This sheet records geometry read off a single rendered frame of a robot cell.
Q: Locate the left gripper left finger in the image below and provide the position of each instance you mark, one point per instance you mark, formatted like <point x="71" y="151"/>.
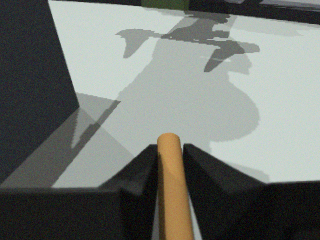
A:
<point x="92" y="213"/>

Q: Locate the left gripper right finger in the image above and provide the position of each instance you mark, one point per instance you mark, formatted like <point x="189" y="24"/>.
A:
<point x="231" y="205"/>

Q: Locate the brown cylindrical peg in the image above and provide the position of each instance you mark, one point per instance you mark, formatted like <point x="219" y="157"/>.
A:
<point x="173" y="205"/>

